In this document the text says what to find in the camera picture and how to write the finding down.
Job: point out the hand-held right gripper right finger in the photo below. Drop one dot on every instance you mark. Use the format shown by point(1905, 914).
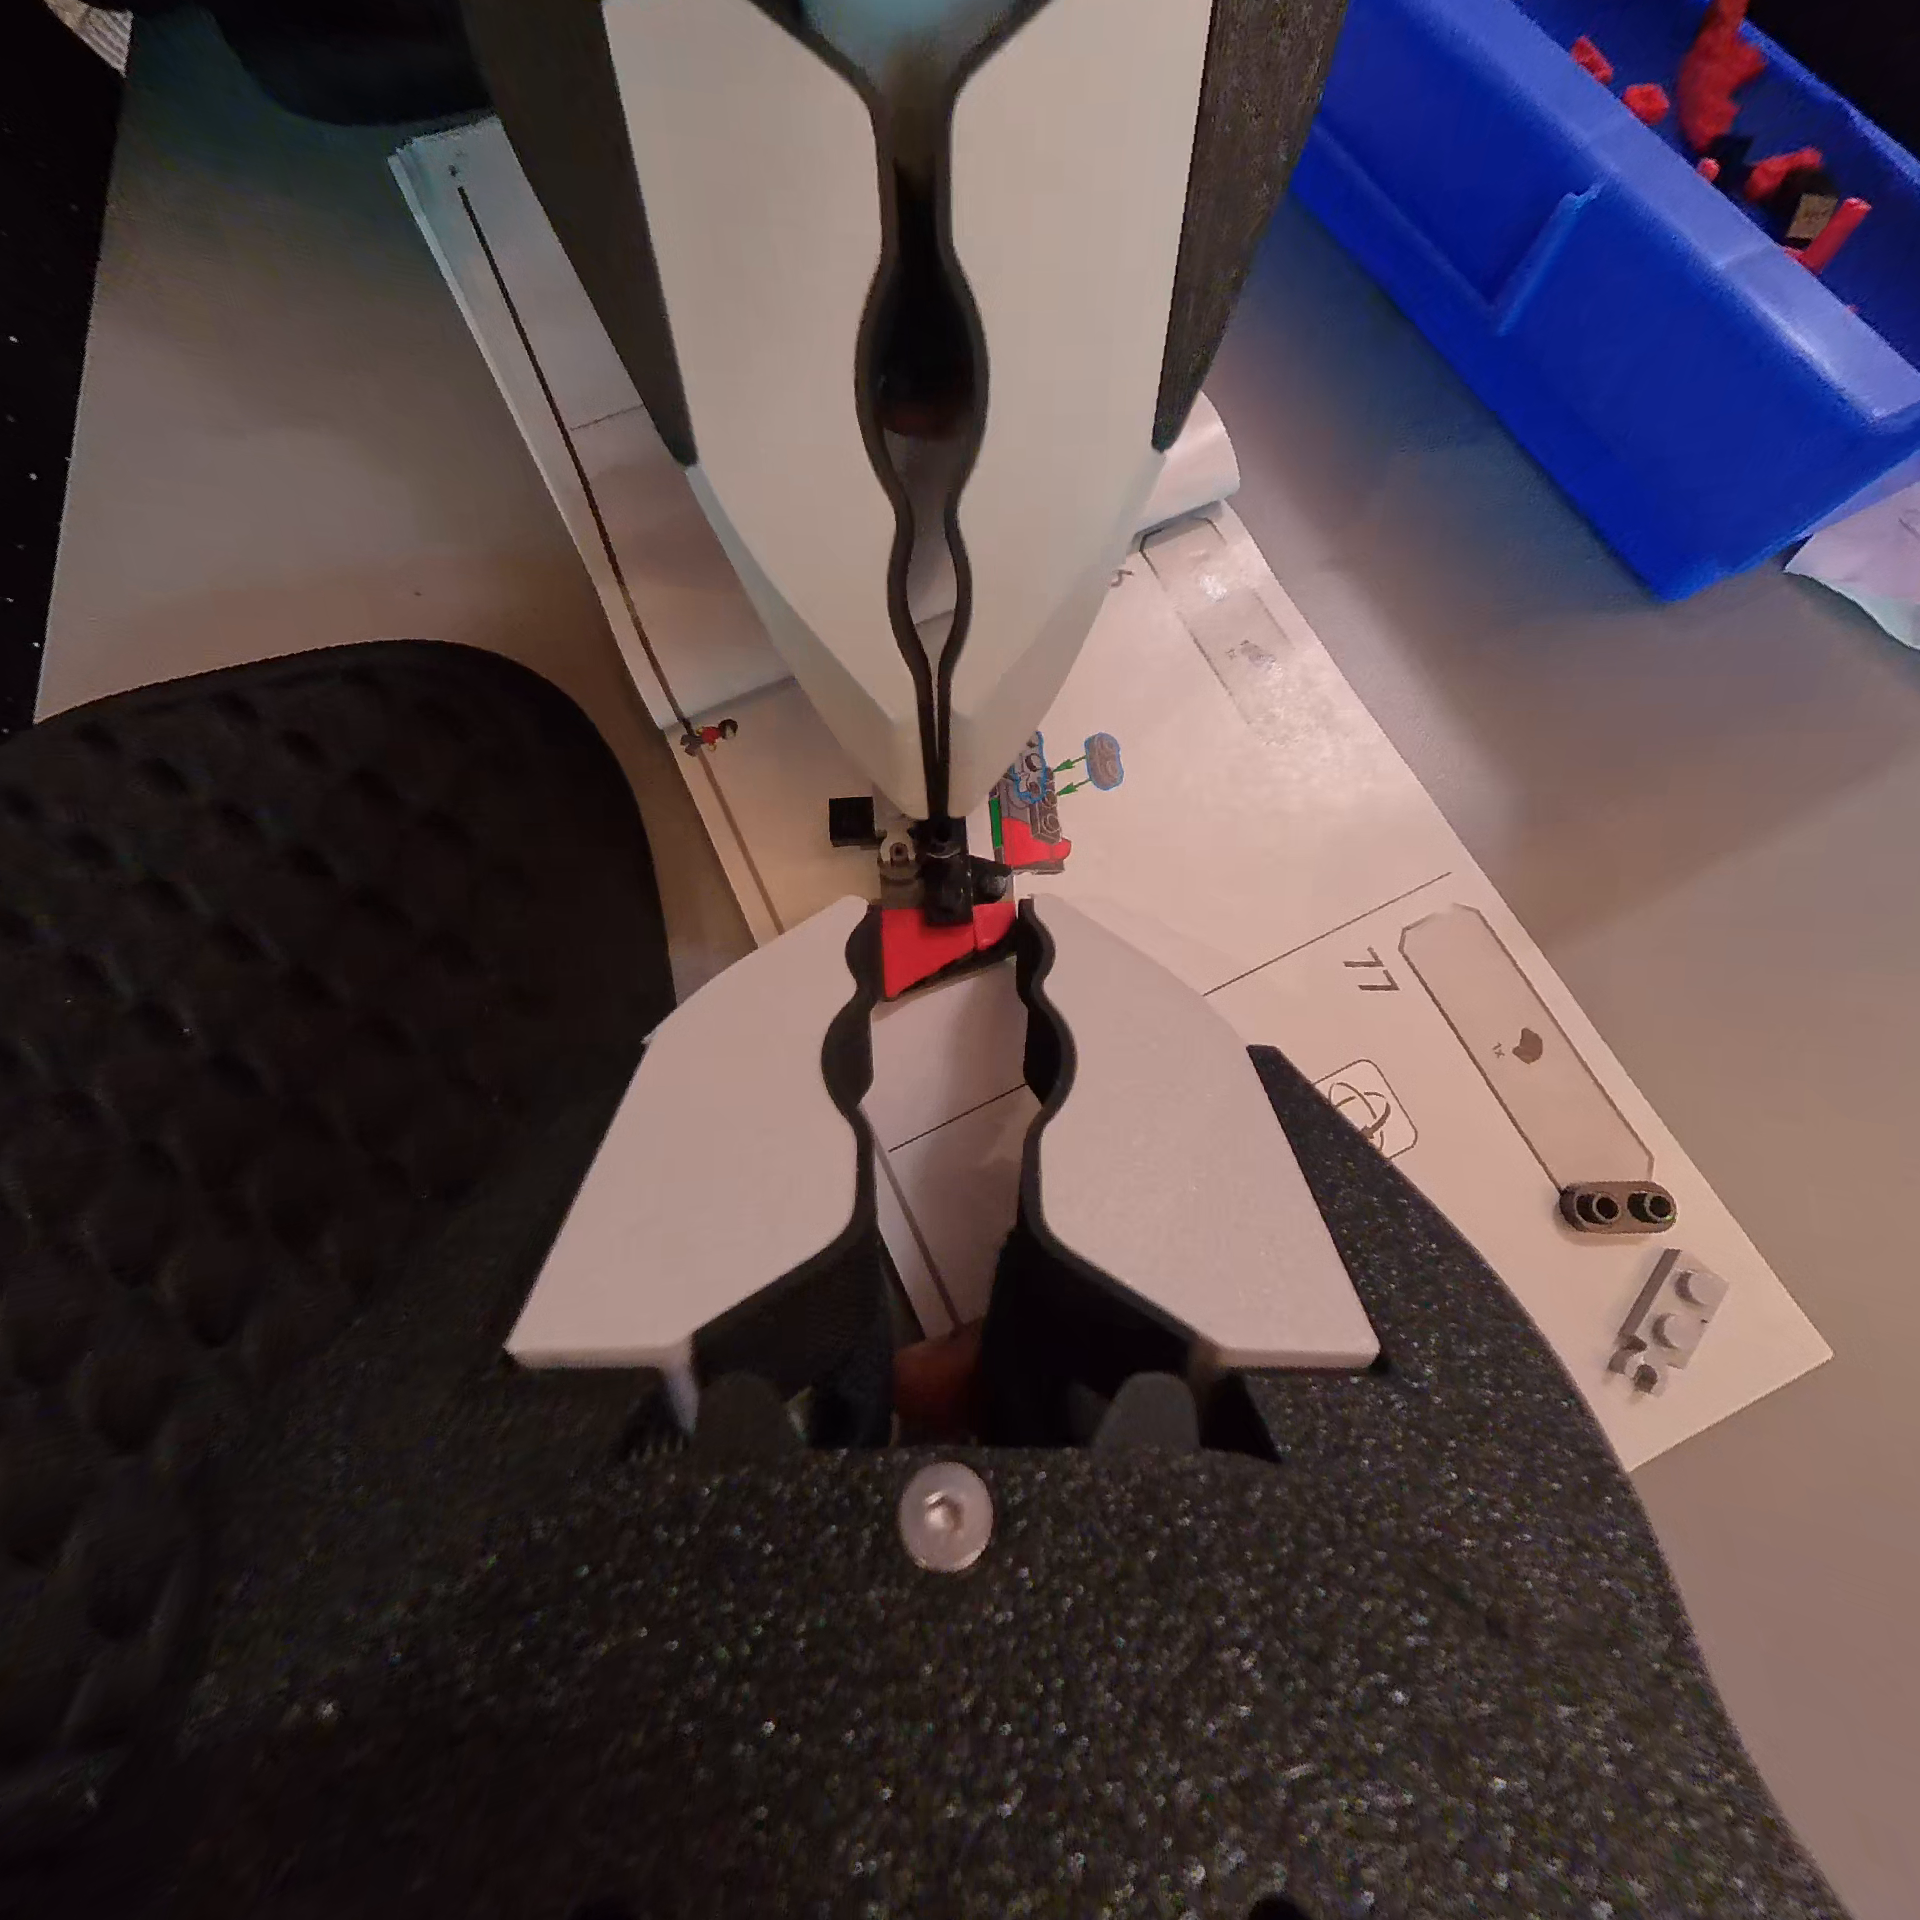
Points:
point(1184, 1184)

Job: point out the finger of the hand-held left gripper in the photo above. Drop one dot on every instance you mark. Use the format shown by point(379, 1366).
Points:
point(1080, 301)
point(751, 301)

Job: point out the black two-hole link brick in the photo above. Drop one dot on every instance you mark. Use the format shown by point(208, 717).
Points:
point(1617, 1204)

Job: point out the heap of red toy bricks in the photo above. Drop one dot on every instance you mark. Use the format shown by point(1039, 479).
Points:
point(1725, 74)

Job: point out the blue plastic bin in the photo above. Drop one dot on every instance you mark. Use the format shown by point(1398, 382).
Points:
point(1574, 330)

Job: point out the person's black sparkly clothing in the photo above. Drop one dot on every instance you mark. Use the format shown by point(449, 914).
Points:
point(45, 374)

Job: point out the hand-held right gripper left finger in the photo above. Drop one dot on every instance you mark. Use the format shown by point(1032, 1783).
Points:
point(720, 1171)

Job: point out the red black grey brick assembly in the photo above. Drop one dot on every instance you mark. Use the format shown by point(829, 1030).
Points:
point(931, 952)

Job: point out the grey clip plate brick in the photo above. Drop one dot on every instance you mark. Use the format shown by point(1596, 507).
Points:
point(1668, 1317)

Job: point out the white instruction booklet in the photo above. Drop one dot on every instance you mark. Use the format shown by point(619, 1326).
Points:
point(1351, 974)

